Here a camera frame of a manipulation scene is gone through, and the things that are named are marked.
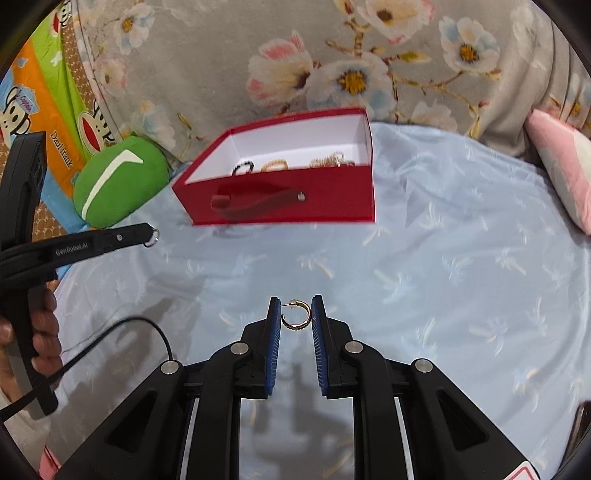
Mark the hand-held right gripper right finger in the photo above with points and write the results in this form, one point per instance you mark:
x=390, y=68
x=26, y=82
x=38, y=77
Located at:
x=318, y=346

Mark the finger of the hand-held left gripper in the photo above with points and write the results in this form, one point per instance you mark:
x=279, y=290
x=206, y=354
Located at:
x=101, y=242

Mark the green round pillow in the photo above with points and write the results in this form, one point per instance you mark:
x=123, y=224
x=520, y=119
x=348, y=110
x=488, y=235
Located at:
x=138, y=194

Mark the pink and white pillow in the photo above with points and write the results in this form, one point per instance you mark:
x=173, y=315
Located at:
x=568, y=166

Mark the gold hoop earring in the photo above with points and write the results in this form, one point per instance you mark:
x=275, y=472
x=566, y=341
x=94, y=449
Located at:
x=295, y=327

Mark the grey floral blanket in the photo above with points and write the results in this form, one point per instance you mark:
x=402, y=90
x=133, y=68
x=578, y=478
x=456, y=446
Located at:
x=207, y=69

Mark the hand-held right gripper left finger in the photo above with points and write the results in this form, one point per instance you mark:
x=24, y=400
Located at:
x=275, y=341

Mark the light blue palm print sheet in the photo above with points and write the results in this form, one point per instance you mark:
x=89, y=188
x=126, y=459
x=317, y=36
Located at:
x=461, y=277

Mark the person's left hand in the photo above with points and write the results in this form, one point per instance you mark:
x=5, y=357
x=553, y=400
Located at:
x=46, y=323

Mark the colourful cartoon printed blanket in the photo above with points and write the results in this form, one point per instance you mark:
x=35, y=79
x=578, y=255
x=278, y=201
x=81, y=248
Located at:
x=60, y=115

